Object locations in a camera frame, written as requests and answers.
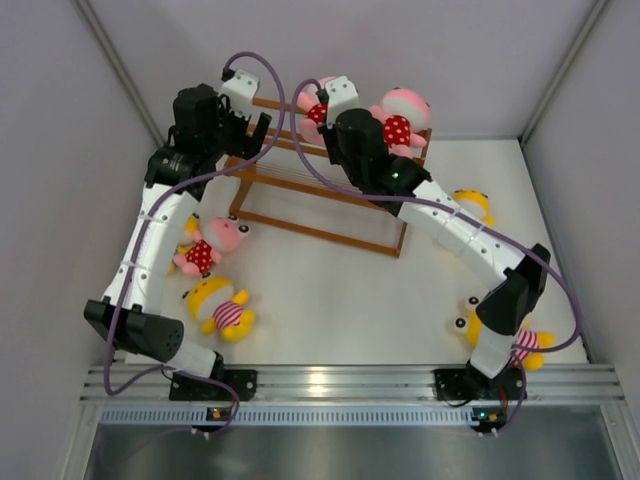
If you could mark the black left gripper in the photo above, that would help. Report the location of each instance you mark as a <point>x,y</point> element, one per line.
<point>245,146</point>

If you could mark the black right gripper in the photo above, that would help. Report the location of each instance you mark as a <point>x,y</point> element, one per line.
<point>328,134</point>

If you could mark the pink red-dotted toy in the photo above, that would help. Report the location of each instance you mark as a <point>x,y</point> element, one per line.
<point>214,239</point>
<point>315,111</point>
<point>403,114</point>

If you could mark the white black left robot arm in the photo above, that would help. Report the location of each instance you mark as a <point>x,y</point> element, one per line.
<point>208,125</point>

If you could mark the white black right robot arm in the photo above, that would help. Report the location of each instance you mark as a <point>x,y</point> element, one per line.
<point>514,276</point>

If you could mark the yellow blue-striped toy left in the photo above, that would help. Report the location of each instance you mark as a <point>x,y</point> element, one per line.
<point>187,240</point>

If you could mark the yellow blue-striped toy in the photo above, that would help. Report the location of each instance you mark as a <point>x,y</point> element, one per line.
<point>476,203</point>
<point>187,240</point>

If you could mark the yellow blue-striped toy right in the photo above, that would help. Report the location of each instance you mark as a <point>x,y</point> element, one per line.
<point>476,203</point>

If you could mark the yellow pink-striped toy left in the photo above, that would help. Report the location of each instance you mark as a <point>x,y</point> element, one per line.
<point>215,305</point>

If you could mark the yellow pink-striped toy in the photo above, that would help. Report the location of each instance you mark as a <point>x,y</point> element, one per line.
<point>467,325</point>
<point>215,305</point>

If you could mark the yellow pink-striped toy right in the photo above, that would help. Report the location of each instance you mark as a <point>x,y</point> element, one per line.
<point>467,325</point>

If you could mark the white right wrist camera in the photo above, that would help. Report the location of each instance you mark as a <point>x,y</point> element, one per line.
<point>339,95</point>

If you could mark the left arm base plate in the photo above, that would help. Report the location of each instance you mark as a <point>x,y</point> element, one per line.
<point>215,385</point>

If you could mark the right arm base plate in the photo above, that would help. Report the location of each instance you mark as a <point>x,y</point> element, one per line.
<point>465,384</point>

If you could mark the perforated grey cable duct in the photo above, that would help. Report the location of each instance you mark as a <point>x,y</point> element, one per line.
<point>202,416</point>

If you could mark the aluminium front rail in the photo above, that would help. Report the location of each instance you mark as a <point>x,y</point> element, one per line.
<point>554,384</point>

